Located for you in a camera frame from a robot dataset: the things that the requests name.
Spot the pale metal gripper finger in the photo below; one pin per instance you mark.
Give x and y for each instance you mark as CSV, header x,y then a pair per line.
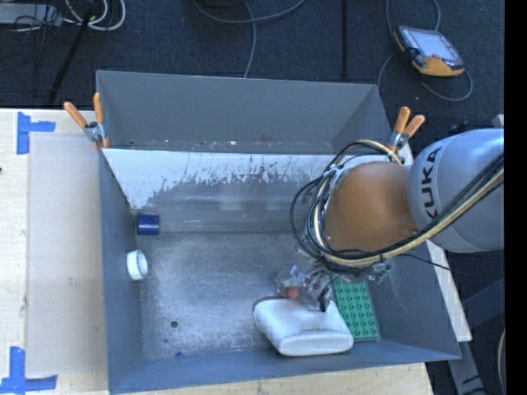
x,y
290,275
304,294

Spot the small red object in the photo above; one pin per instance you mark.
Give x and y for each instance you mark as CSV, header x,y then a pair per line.
x,y
293,293

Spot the white rounded plastic box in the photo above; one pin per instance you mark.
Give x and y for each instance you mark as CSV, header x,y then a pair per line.
x,y
304,331

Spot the green studded flat block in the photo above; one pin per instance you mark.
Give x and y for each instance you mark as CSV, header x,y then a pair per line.
x,y
357,311

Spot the grey metal bin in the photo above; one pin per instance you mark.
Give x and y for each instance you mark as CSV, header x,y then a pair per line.
x,y
214,286

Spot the blue cylinder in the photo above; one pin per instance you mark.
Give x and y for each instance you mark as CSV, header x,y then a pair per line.
x,y
147,224

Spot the pale wood flat board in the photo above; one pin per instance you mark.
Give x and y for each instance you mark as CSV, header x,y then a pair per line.
x,y
62,241

